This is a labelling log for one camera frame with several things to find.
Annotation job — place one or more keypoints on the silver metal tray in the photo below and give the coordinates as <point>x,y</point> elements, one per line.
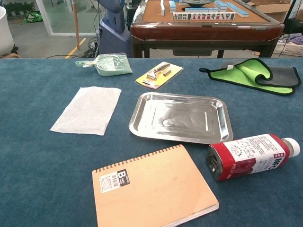
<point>180,118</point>

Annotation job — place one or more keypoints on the purple cloth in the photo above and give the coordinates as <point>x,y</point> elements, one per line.
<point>297,39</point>

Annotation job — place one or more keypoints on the red juice bottle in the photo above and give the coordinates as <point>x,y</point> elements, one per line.
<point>248,156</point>

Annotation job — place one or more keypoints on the potted green plants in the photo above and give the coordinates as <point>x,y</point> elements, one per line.
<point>19,7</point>

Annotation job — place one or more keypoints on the cardboard box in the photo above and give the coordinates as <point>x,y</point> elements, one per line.
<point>272,9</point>

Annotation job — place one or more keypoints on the green bag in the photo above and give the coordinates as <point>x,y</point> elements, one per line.
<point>33,17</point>

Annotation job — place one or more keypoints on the green grey microfiber cloth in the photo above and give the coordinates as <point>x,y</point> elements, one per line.
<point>227,75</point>

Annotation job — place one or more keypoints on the white paper sheet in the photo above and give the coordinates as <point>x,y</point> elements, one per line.
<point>87,111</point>

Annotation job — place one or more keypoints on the face-up mahjong tile row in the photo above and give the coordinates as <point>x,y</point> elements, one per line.
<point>203,16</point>

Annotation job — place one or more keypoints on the wooden pole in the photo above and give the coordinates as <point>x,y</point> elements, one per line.
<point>76,23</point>

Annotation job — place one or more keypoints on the white plastic basket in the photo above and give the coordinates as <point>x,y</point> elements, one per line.
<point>288,49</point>

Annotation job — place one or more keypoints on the blue-backed mahjong tile row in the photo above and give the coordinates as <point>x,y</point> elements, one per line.
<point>237,10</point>
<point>201,9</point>

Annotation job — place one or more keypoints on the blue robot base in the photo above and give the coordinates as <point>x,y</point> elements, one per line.
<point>113,40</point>

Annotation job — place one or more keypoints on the razor in yellow blister pack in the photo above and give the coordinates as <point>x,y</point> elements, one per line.
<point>158,75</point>

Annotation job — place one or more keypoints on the tan spiral notebook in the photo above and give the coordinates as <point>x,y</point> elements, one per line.
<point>151,189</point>

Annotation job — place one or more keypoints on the brown mahjong table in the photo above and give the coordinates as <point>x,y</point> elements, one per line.
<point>201,30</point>

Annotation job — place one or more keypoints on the white round seat shell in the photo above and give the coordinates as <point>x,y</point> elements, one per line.
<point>4,30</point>

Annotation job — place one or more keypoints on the packaged green dustpan set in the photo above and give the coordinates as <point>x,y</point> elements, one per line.
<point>111,66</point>

